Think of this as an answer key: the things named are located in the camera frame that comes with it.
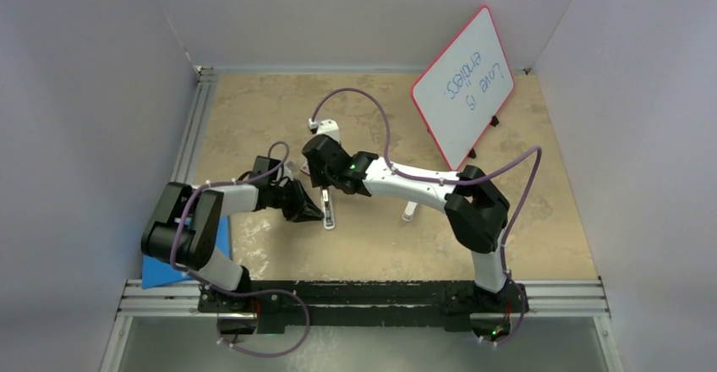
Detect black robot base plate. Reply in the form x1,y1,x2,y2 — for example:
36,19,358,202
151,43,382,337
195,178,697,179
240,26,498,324
198,281,529,338

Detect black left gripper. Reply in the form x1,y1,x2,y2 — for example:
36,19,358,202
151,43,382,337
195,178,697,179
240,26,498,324
268,178,323,222

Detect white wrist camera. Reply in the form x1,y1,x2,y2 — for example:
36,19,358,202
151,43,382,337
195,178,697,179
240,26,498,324
276,161,296,185
308,118,341,144

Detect blue plastic board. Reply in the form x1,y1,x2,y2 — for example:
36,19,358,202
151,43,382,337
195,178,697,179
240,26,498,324
141,216,231,289

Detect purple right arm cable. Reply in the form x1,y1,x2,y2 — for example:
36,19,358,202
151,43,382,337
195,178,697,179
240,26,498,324
309,88,544,348

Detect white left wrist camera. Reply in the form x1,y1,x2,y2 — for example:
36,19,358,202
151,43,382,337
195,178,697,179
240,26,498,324
276,161,296,185

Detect black whiteboard easel stand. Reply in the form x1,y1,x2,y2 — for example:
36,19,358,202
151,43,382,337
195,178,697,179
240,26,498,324
425,114,501,163

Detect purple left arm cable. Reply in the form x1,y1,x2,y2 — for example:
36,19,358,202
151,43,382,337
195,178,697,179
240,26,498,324
168,141,311,358

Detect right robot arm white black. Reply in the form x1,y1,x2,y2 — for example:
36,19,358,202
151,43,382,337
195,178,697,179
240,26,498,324
302,134,510,310

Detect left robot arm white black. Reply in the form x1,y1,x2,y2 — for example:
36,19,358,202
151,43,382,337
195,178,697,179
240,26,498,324
140,156,324,312

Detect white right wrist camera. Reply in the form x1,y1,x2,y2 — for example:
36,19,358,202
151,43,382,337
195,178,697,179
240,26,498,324
308,118,341,144

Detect white stapler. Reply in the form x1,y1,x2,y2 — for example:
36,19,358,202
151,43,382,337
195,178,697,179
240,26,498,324
402,201,418,222
320,188,336,230

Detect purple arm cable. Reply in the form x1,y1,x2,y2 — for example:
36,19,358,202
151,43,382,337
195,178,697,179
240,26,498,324
168,141,311,358
309,88,544,348

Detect red framed whiteboard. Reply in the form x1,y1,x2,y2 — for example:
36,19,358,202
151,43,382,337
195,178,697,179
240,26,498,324
410,6,515,170

